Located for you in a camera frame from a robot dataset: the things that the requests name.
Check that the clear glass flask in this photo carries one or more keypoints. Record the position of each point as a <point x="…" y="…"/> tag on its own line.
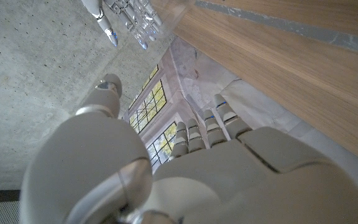
<point x="172" y="15"/>

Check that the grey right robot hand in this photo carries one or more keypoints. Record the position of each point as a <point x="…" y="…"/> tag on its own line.
<point x="104" y="21"/>

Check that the printed window backdrop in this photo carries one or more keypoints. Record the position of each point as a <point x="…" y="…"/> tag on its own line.
<point x="154" y="102"/>

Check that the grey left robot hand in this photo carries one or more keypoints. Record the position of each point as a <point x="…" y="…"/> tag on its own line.
<point x="197" y="186"/>

